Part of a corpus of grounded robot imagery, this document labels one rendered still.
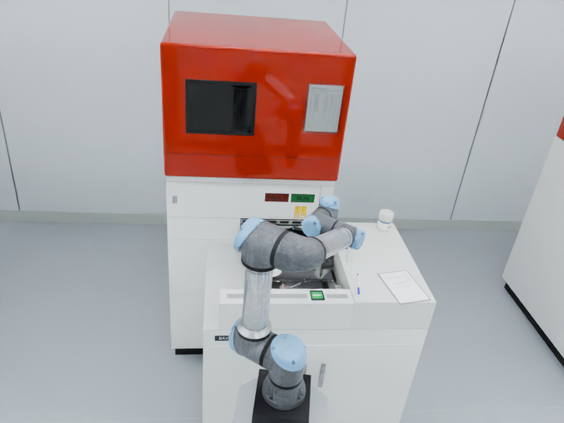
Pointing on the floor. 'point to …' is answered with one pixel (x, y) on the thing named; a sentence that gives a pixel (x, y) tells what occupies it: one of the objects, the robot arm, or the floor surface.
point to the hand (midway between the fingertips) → (320, 277)
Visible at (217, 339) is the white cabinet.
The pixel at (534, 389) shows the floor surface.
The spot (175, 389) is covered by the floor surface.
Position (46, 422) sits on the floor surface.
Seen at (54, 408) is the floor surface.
